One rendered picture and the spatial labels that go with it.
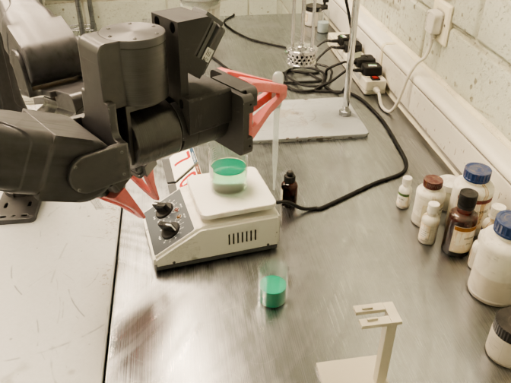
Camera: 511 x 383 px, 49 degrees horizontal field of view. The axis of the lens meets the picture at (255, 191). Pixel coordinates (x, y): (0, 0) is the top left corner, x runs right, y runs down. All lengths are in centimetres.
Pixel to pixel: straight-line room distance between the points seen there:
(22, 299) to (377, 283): 52
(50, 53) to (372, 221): 58
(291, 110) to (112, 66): 88
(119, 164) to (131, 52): 10
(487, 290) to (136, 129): 55
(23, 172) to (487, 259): 61
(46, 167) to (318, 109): 95
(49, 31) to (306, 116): 72
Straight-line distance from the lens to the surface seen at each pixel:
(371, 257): 91
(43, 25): 74
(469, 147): 111
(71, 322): 83
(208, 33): 54
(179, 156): 113
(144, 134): 52
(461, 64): 123
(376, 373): 72
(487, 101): 114
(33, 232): 101
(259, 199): 87
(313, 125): 127
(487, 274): 85
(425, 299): 86
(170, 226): 86
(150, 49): 49
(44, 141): 47
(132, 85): 50
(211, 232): 85
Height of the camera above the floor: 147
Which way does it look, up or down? 33 degrees down
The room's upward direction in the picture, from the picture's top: straight up
